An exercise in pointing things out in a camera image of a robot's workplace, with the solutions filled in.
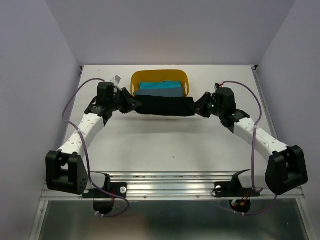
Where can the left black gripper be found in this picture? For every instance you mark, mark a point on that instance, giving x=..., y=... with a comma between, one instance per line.
x=131, y=103

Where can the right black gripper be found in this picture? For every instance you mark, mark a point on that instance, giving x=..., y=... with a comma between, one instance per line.
x=201, y=103

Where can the black t shirt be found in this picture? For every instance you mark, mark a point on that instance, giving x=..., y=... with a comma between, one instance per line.
x=165, y=106

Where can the yellow plastic basket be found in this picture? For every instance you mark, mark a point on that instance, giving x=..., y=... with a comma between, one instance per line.
x=160, y=75

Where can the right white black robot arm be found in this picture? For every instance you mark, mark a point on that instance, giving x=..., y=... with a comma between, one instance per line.
x=286, y=167

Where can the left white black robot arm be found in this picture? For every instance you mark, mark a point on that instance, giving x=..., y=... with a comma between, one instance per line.
x=65, y=167

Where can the teal folded t shirt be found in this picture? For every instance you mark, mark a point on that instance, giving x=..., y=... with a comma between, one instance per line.
x=159, y=85

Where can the grey blue folded t shirt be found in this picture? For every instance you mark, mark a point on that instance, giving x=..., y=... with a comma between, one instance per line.
x=161, y=92

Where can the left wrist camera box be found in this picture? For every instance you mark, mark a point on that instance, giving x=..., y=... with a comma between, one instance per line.
x=116, y=79

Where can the right aluminium side rail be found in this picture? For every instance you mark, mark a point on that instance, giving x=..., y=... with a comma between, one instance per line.
x=268, y=110

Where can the aluminium front rail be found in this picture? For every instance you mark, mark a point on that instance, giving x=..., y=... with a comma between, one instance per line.
x=173, y=186

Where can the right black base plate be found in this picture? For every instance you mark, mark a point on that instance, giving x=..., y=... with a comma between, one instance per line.
x=229, y=189

